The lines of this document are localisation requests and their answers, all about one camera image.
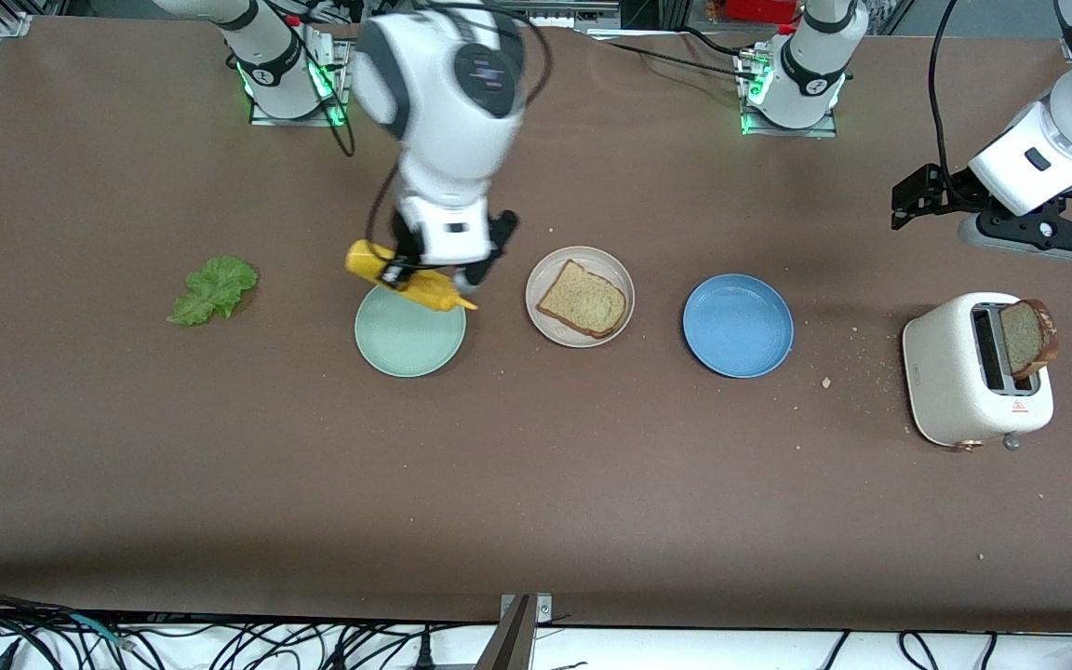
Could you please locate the beige plate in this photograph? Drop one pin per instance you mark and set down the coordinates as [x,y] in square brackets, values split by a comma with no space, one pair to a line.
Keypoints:
[545,279]

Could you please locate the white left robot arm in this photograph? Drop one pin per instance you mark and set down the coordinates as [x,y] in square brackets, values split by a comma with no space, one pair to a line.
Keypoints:
[806,65]

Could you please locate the silver metal bracket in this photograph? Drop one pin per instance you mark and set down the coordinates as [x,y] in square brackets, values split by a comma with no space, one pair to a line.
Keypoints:
[543,609]

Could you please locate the mint green plate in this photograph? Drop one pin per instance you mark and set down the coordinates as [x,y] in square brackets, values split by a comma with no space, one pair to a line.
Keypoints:
[406,340]

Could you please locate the white toaster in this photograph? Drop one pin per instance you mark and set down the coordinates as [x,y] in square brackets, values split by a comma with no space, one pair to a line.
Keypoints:
[941,372]

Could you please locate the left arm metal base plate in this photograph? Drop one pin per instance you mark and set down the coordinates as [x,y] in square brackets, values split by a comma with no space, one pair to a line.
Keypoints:
[792,133]

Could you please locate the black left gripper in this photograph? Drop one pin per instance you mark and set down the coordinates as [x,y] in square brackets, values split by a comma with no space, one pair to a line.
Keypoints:
[951,189]

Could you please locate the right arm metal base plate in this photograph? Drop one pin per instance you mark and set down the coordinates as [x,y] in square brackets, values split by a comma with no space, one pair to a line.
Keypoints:
[294,121]

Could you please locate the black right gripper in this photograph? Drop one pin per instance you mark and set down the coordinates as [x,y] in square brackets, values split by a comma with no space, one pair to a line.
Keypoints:
[403,267]

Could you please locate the brown bread slice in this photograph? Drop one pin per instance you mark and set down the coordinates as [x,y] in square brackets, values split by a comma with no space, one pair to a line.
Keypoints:
[1025,337]
[582,300]

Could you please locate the silver background box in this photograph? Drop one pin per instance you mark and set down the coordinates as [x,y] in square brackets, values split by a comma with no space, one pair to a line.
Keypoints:
[573,14]

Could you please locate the yellow mustard squeeze bottle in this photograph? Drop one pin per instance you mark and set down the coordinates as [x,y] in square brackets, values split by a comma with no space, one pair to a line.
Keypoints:
[434,293]

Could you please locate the grey metal strut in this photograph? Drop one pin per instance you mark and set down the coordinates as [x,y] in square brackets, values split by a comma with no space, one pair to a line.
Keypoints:
[508,647]

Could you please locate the blue plate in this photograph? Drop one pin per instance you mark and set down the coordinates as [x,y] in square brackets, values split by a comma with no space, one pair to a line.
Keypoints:
[738,326]

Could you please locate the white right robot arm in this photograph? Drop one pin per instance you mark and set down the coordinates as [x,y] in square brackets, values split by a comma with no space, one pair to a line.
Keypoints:
[443,121]

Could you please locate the green lettuce leaf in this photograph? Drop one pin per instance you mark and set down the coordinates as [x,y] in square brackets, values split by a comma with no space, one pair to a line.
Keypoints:
[215,288]

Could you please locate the red background object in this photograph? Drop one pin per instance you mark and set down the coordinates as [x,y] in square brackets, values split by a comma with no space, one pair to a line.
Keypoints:
[759,9]

